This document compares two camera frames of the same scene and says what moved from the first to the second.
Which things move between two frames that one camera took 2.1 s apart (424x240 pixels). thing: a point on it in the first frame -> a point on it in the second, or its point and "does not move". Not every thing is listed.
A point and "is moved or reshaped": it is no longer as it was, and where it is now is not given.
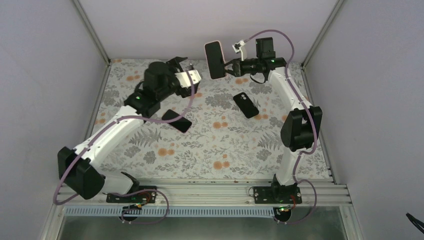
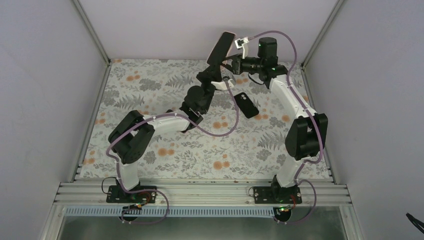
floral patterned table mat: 236,131 does not move
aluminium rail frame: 315,193 does not move
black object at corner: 418,224 does not move
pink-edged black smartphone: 215,59 is moved or reshaped
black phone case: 245,105 does not move
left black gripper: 175,61 -> 207,74
